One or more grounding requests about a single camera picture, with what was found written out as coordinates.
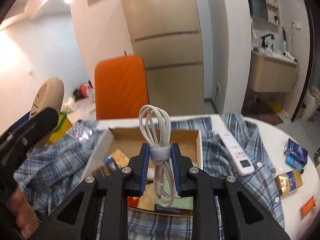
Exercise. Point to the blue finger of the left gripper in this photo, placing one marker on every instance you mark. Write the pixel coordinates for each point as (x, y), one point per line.
(18, 123)

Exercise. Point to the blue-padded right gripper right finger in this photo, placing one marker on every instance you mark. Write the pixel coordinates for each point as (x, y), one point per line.
(222, 207)

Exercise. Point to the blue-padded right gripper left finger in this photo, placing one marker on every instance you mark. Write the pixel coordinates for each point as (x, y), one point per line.
(97, 207)

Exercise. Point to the green felt pouch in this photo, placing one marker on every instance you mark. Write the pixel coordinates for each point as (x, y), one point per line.
(182, 203)

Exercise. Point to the yellow blue cigarette pack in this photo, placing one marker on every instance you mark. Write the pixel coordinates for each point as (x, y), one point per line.
(118, 158)

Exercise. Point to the red gold cigarette carton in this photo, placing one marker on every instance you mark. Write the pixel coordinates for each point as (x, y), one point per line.
(145, 202)

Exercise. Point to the black cigarette box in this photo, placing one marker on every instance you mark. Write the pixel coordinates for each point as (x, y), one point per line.
(106, 169)

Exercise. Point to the beige round perforated disc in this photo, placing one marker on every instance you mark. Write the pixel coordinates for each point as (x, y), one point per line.
(50, 94)

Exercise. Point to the blue wet wipes pack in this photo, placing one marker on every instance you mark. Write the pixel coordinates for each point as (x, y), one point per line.
(167, 209)

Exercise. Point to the person's left hand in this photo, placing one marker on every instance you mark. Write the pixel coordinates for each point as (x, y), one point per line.
(26, 218)

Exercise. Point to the yellow bin green rim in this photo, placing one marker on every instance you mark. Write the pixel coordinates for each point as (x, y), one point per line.
(64, 124)

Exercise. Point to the blue plaid shirt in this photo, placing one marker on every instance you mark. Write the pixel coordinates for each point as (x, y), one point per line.
(50, 174)

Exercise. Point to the white remote control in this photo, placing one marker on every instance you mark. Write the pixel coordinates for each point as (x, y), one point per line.
(238, 155)

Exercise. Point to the red bag on floor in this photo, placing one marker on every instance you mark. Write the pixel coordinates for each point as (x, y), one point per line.
(81, 92)

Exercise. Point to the gold cigarette pack on table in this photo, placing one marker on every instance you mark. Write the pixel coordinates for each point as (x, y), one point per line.
(288, 182)

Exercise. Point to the orange chair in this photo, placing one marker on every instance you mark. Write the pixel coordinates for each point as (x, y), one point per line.
(120, 88)

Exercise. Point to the light blue small pack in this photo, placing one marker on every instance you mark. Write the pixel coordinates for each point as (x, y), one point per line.
(292, 162)

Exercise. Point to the dark blue small box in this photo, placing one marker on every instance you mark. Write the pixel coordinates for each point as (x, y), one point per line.
(296, 151)

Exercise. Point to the orange small box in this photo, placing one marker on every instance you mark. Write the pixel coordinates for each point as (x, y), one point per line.
(308, 207)

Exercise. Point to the bathroom vanity cabinet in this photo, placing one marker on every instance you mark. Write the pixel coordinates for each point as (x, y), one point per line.
(271, 73)

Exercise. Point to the white trash bin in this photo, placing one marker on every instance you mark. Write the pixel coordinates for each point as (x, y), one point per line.
(311, 103)

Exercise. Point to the white hair dryer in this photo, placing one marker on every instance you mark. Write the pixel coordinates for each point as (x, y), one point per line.
(289, 56)

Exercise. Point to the beige refrigerator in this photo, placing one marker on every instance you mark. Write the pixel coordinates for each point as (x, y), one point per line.
(166, 34)

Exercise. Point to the bathroom mirror cabinet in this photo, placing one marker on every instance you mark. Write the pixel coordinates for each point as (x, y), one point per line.
(265, 15)

